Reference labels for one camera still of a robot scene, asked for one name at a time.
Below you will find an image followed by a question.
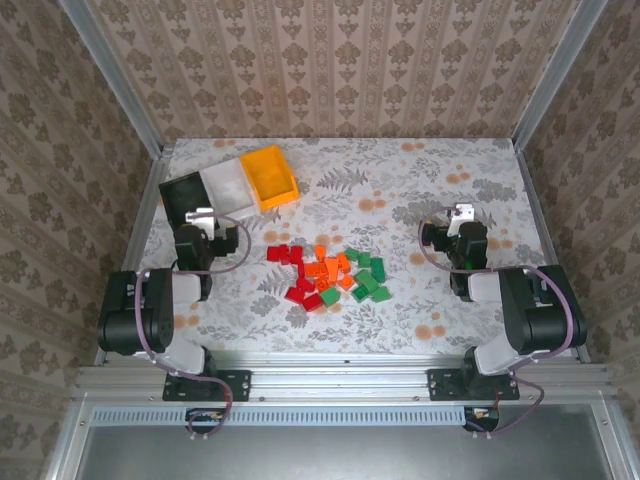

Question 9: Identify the aluminium side rail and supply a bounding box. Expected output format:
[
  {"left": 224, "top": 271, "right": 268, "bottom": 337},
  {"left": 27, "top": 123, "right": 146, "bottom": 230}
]
[
  {"left": 93, "top": 143, "right": 175, "bottom": 366},
  {"left": 513, "top": 144, "right": 592, "bottom": 365}
]

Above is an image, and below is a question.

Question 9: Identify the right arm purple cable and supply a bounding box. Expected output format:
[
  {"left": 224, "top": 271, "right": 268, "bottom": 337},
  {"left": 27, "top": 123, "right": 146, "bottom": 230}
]
[{"left": 418, "top": 207, "right": 575, "bottom": 437}]

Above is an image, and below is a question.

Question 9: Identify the white slotted cable duct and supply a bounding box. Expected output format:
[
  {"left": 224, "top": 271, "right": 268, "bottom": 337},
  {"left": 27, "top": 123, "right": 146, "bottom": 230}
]
[{"left": 89, "top": 405, "right": 469, "bottom": 427}]

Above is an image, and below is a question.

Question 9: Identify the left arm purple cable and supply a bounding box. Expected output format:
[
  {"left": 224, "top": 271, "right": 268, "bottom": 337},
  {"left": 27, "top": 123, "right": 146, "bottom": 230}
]
[{"left": 134, "top": 213, "right": 252, "bottom": 442}]

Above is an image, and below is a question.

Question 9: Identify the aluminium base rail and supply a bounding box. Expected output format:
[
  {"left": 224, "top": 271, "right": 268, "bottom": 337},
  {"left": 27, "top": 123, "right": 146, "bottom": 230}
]
[{"left": 74, "top": 352, "right": 612, "bottom": 404}]

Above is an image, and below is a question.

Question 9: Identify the aluminium frame post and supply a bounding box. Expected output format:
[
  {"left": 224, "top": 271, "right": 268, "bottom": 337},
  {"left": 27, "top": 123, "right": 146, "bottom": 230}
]
[
  {"left": 57, "top": 0, "right": 166, "bottom": 159},
  {"left": 510, "top": 0, "right": 600, "bottom": 151}
]

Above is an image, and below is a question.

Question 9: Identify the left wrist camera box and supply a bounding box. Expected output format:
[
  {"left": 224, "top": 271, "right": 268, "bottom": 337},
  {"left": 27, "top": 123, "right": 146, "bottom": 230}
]
[{"left": 184, "top": 207, "right": 222, "bottom": 240}]

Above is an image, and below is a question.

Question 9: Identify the yellow plastic bin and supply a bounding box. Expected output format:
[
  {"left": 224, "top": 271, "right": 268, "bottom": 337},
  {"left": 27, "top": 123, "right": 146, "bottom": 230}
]
[{"left": 239, "top": 144, "right": 300, "bottom": 212}]

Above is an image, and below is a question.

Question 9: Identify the white plastic bin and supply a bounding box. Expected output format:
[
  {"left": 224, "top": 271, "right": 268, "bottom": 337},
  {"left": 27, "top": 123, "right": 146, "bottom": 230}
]
[{"left": 199, "top": 158, "right": 258, "bottom": 221}]

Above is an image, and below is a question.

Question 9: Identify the floral table cover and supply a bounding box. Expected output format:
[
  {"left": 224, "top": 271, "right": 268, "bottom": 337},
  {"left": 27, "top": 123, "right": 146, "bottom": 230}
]
[{"left": 107, "top": 137, "right": 574, "bottom": 357}]

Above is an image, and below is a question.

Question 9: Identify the black connector box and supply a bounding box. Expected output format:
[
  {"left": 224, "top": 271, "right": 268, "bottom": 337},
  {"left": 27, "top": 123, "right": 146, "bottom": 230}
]
[
  {"left": 185, "top": 407, "right": 226, "bottom": 434},
  {"left": 463, "top": 405, "right": 501, "bottom": 432}
]

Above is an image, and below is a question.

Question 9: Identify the black plastic bin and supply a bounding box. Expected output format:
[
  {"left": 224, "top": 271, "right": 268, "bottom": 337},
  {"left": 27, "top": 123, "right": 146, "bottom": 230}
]
[{"left": 158, "top": 172, "right": 220, "bottom": 230}]

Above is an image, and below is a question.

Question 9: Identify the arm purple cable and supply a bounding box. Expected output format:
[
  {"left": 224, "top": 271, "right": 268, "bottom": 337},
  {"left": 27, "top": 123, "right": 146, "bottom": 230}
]
[
  {"left": 134, "top": 213, "right": 252, "bottom": 442},
  {"left": 418, "top": 207, "right": 575, "bottom": 437}
]

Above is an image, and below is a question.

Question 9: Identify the grey metal sheet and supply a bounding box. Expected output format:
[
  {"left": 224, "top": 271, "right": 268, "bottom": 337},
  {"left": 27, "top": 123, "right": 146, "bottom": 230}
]
[{"left": 74, "top": 405, "right": 619, "bottom": 480}]

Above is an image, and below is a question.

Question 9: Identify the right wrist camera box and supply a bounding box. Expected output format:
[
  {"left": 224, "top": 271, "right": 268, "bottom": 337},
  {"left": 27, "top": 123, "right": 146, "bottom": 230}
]
[{"left": 446, "top": 202, "right": 475, "bottom": 225}]

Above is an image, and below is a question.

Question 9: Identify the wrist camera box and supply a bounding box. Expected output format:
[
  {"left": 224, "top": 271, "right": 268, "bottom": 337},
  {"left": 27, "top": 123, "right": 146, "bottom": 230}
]
[
  {"left": 184, "top": 207, "right": 222, "bottom": 240},
  {"left": 446, "top": 202, "right": 475, "bottom": 225}
]

